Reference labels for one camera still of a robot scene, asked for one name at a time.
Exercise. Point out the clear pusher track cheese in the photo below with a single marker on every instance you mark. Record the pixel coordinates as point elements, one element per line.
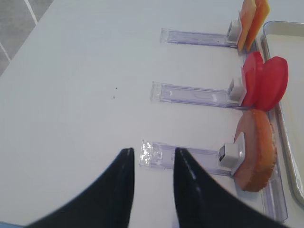
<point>230,39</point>

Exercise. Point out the red tomato slice outer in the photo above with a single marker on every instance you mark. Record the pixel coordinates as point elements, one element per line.
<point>252,69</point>

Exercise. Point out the clear pusher track tomato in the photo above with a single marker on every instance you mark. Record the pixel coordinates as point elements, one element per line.
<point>162,92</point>

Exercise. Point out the yellow cheese slice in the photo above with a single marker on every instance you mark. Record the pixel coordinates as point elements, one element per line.
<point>246,17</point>

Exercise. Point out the bun slice left outer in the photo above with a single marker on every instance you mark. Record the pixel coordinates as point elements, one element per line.
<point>255,171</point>

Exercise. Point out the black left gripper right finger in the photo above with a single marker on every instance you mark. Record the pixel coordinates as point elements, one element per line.
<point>202,203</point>

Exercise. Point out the clear pusher track bun left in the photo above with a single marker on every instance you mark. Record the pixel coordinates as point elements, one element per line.
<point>224,162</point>

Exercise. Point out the white metal tray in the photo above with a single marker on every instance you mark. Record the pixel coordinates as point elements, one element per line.
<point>286,40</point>

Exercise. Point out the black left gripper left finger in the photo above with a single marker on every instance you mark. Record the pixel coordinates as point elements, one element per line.
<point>106,203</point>

